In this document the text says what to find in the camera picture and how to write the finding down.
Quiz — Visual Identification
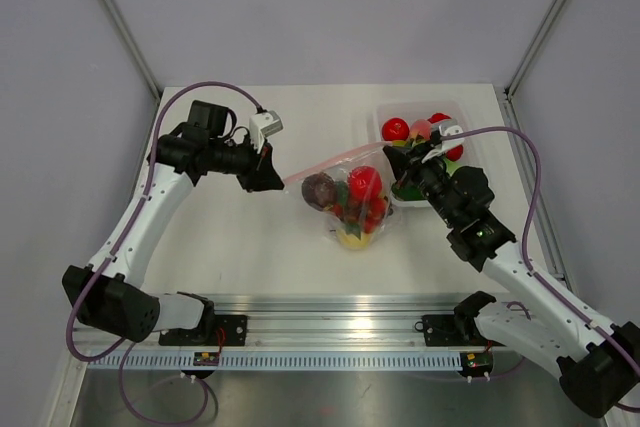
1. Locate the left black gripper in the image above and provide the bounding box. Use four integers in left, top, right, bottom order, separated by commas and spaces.
208, 132, 283, 193

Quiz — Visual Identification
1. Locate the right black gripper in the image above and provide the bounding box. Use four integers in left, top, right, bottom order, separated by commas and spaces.
386, 140, 460, 227

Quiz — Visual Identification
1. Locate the white plastic basket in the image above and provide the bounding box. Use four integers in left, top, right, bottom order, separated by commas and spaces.
366, 100, 481, 209

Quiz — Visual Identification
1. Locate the dark red apple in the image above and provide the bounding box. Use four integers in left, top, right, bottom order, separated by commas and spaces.
301, 172, 337, 212

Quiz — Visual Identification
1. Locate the clear zip top bag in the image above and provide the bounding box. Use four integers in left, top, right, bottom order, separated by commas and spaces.
284, 142, 401, 251

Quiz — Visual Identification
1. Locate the strawberry bunch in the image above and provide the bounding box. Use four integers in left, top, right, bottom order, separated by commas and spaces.
329, 181, 390, 235

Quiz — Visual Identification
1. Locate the yellow lemon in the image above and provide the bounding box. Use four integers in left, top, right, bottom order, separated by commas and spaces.
336, 230, 373, 251

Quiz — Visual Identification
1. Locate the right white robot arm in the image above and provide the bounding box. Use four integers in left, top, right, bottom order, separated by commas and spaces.
383, 144, 639, 418

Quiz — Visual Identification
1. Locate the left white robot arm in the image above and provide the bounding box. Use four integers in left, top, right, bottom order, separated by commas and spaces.
62, 101, 284, 346

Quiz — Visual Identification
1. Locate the small red tomato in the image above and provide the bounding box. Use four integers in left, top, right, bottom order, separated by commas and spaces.
381, 117, 410, 142

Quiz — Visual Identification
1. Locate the green cucumber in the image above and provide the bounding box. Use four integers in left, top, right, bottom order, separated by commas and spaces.
392, 183, 426, 202

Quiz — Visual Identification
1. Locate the pink peach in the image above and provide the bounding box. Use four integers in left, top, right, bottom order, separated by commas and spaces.
409, 119, 432, 142

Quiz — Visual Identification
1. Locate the red bell pepper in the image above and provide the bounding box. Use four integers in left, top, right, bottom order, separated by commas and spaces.
428, 113, 464, 161

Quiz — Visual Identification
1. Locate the left small circuit board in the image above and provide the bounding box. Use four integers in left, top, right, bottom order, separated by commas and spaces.
193, 352, 219, 366

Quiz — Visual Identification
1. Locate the small circuit board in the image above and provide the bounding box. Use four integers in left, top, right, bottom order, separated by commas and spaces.
461, 352, 494, 375
193, 352, 219, 366

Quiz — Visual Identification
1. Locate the right small circuit board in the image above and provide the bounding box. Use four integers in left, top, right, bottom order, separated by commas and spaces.
461, 352, 494, 375

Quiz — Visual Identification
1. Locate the aluminium mounting rail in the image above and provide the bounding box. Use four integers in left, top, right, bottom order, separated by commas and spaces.
67, 294, 611, 348

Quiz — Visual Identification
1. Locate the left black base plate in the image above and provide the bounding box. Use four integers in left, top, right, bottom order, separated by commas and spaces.
159, 314, 248, 347

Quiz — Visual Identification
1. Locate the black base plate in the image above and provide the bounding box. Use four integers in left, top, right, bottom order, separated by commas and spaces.
413, 313, 503, 348
159, 314, 248, 347

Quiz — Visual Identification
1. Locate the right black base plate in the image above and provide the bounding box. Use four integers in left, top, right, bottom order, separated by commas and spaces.
413, 313, 503, 348

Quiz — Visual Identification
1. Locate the white slotted cable duct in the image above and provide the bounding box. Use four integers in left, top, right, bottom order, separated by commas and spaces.
89, 350, 462, 372

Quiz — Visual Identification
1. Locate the left aluminium frame post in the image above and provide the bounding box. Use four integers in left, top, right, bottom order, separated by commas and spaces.
98, 0, 162, 105

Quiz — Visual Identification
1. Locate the aluminium frame post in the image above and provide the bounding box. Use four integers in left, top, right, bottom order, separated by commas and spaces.
98, 0, 162, 105
504, 0, 571, 102

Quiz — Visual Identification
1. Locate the right aluminium frame post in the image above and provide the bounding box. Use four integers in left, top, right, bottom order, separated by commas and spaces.
504, 0, 571, 102

